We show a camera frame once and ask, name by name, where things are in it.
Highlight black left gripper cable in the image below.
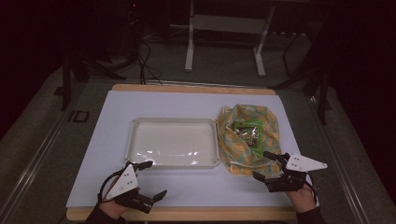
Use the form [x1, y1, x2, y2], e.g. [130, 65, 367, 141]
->
[96, 167, 134, 205]

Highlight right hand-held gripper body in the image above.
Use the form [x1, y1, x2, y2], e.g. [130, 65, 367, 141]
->
[264, 153, 329, 193]

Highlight white metal stand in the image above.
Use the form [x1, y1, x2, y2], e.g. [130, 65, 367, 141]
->
[184, 0, 277, 78]

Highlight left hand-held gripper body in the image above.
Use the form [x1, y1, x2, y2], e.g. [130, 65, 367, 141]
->
[105, 163, 157, 215]

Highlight black floor bracket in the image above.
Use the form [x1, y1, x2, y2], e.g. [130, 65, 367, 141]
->
[67, 109, 91, 123]

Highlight person's left hand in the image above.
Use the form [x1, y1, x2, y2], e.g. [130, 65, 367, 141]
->
[100, 199, 130, 220]

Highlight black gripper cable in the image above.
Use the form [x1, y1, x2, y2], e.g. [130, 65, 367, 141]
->
[304, 178, 320, 206]
[96, 167, 134, 205]

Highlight black tripod stand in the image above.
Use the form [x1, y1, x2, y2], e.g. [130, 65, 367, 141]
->
[270, 60, 333, 126]
[53, 50, 127, 112]

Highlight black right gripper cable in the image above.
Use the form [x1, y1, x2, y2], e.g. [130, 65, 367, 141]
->
[304, 178, 320, 206]

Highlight white table mat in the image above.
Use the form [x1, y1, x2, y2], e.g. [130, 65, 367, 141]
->
[65, 90, 302, 209]

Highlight white plastic tray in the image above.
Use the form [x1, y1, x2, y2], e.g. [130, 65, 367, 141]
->
[125, 117, 221, 170]

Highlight person's right hand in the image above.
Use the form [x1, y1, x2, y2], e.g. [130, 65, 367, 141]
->
[285, 186, 318, 215]

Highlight green snack packet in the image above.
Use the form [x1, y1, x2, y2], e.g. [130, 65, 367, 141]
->
[233, 119, 264, 156]

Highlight black floor cables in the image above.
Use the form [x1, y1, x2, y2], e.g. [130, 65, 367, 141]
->
[125, 38, 163, 86]

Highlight yellow green patterned cloth bag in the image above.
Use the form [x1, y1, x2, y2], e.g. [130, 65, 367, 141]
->
[216, 104, 283, 177]

